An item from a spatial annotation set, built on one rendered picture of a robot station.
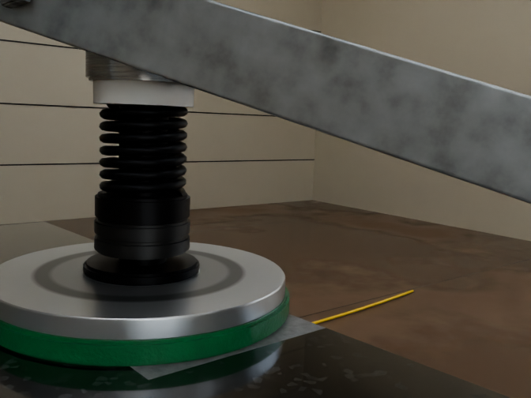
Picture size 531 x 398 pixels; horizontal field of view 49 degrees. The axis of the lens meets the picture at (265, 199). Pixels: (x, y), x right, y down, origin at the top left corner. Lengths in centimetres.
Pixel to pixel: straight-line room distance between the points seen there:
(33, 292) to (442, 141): 26
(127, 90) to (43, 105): 489
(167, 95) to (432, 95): 18
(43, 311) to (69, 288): 5
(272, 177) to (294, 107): 628
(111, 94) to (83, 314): 14
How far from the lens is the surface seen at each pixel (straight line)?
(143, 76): 39
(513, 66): 558
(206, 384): 32
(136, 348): 34
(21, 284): 42
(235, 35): 34
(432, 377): 36
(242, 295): 38
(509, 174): 32
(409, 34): 623
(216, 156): 611
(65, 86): 535
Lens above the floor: 94
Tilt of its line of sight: 8 degrees down
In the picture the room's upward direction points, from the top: 2 degrees clockwise
